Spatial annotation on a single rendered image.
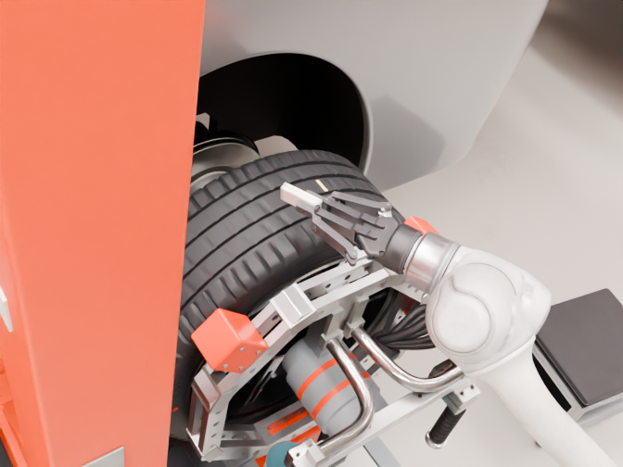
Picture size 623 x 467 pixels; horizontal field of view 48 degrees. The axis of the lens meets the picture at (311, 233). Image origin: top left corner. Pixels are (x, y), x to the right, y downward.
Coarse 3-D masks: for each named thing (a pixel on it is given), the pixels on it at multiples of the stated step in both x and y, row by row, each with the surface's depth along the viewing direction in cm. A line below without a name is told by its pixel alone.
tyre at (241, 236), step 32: (256, 160) 132; (288, 160) 134; (320, 160) 138; (224, 192) 127; (256, 192) 127; (320, 192) 130; (352, 192) 136; (192, 224) 125; (224, 224) 124; (256, 224) 124; (288, 224) 123; (192, 256) 123; (224, 256) 121; (256, 256) 120; (288, 256) 120; (320, 256) 124; (192, 288) 121; (224, 288) 119; (256, 288) 119; (192, 320) 120; (384, 320) 166; (192, 352) 122; (352, 352) 169; (256, 416) 161
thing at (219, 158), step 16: (208, 144) 159; (224, 144) 160; (240, 144) 163; (192, 160) 157; (208, 160) 160; (224, 160) 164; (240, 160) 167; (192, 176) 161; (208, 176) 163; (192, 192) 162
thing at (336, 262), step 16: (304, 272) 126; (320, 272) 174; (384, 288) 157; (368, 304) 164; (384, 304) 160; (368, 320) 164; (272, 368) 153; (256, 384) 154; (272, 384) 165; (240, 400) 159; (256, 400) 161; (272, 400) 162; (240, 416) 156
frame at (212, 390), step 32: (288, 288) 121; (320, 288) 124; (352, 288) 123; (416, 288) 139; (256, 320) 121; (288, 320) 118; (192, 384) 125; (224, 384) 121; (192, 416) 132; (224, 416) 128; (288, 416) 161; (224, 448) 140; (256, 448) 151
